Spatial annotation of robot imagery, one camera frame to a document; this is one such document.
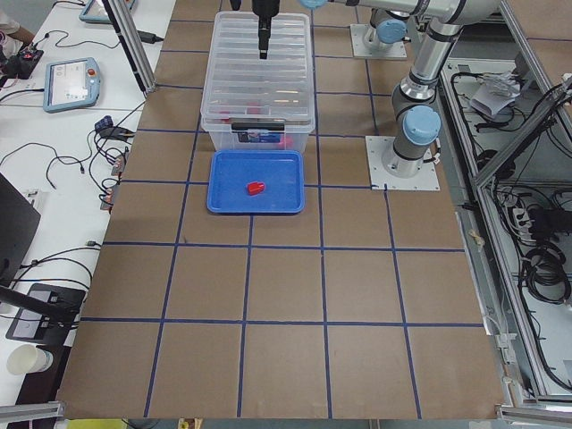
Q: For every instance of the white paper cup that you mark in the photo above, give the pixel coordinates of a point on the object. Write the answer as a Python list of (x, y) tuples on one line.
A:
[(29, 359)]

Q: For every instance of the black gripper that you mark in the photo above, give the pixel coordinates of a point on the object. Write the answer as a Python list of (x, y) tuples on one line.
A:
[(264, 8)]

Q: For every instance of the crumpled white paper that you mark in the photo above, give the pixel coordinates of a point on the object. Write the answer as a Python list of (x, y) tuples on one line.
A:
[(496, 91)]

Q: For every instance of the black usb hub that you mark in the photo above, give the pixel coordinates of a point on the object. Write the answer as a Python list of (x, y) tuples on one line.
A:
[(103, 124)]

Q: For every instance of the near teach pendant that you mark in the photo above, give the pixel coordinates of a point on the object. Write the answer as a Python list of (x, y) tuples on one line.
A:
[(71, 84)]

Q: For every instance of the red block in box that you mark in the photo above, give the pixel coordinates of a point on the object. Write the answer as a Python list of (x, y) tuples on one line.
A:
[(254, 109)]

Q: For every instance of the aluminium frame post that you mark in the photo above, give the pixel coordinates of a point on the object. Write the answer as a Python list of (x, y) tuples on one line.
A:
[(128, 36)]

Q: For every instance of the far teach pendant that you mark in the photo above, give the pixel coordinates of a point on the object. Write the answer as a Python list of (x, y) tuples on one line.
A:
[(94, 13)]

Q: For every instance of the blue plastic tray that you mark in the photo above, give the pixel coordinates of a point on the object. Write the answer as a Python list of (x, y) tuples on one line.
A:
[(282, 171)]

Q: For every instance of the red block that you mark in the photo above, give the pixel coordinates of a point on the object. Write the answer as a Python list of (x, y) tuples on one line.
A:
[(255, 188), (254, 109)]

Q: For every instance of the black monitor stand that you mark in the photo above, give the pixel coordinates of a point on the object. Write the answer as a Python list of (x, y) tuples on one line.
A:
[(46, 314)]

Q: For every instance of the clear plastic storage box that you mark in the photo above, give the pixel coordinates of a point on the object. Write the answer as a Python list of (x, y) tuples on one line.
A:
[(287, 129)]

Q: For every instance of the clear plastic box lid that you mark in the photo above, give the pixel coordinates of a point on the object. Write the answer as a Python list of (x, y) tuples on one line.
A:
[(236, 76)]

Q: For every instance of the black power adapter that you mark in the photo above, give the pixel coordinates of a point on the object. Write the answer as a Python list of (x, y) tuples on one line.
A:
[(148, 37)]

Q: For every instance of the black electronic device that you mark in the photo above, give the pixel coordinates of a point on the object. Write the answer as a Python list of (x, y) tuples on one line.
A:
[(21, 65)]

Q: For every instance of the teach pendant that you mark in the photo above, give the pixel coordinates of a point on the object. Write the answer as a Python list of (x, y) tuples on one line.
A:
[(94, 13), (71, 84)]

